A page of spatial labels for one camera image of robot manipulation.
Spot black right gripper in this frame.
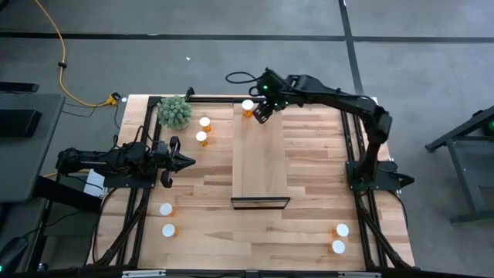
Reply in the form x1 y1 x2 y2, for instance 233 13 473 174
253 94 289 124

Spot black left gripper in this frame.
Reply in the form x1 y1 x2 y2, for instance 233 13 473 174
154 135 197 189

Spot green potted plant patterned pot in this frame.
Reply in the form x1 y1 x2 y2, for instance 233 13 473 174
157 95 193 131

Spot white paper sheet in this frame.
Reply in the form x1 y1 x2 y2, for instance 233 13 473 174
83 169 107 198

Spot black floor tape strip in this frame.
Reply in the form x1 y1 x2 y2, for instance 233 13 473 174
0 31 494 43
338 0 364 96

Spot black flat bar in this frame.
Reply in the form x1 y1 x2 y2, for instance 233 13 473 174
33 175 104 213

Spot grey desk top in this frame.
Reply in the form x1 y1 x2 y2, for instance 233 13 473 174
0 92 66 204

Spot black flat device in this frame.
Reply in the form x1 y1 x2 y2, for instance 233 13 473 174
0 81 41 93

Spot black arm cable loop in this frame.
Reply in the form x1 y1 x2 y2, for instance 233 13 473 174
225 71 267 97

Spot black aluminium table frame rails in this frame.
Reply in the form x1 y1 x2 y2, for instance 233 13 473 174
115 94 391 271

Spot black cable bundle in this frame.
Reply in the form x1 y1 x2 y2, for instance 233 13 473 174
355 191 413 270
92 187 151 267

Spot silver metal bracket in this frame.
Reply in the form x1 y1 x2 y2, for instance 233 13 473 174
122 270 167 278
338 271 382 278

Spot yellow extension cable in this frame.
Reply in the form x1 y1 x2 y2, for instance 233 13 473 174
34 0 117 108

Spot black metal table frame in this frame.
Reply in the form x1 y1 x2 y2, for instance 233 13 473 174
425 104 494 225

